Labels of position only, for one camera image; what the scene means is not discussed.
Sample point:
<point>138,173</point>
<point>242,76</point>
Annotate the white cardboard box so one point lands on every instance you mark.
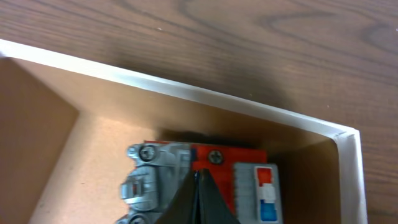
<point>66,124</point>

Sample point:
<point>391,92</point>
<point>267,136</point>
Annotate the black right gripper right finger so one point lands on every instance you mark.
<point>211,207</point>

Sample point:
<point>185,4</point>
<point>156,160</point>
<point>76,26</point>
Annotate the red grey toy truck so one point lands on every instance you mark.
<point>248,184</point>

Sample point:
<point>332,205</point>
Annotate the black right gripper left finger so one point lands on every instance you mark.
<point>183,207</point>

